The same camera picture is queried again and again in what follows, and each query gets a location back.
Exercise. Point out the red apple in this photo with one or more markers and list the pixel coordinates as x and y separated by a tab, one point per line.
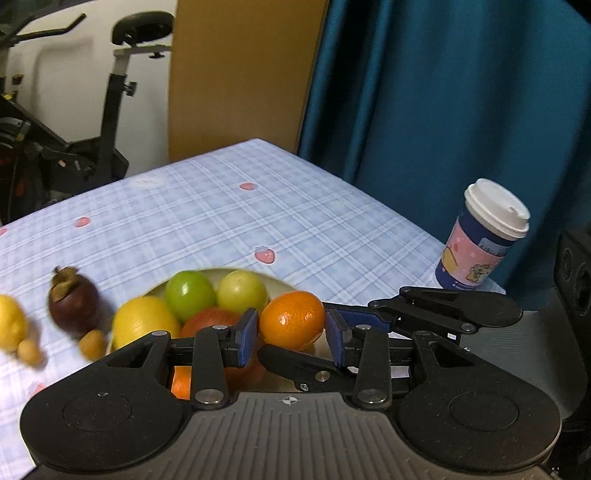
212	321

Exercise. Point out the paper cup with white lid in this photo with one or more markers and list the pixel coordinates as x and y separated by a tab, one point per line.
475	249

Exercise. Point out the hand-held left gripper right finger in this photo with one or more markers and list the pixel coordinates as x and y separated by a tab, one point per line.
334	339

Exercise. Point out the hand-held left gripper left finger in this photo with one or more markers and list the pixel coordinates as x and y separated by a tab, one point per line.
248	339

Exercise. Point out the black exercise bike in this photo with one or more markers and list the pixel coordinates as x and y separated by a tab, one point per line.
106	152

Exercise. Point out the purple mangosteen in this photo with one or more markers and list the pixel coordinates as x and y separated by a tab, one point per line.
76	302

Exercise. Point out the green jujube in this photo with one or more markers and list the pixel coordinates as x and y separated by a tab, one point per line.
189	293

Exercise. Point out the blue checked tablecloth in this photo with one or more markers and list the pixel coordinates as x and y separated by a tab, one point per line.
231	217

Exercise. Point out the blue curtain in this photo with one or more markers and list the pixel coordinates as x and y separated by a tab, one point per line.
438	92

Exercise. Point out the orange mandarin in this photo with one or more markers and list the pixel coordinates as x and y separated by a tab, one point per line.
181	383
291	318

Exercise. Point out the small yellow lemon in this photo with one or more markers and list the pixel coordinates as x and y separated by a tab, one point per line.
11	325

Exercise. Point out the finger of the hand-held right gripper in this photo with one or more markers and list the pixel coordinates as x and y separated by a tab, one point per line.
300	369
364	317

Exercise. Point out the cream plate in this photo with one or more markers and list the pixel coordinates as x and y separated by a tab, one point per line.
210	274

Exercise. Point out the wooden board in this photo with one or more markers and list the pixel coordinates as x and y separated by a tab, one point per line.
240	69

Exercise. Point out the large yellow lemon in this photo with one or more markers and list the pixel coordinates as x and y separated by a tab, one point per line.
143	321

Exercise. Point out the brown longan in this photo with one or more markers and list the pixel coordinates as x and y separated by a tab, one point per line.
29	351
92	344

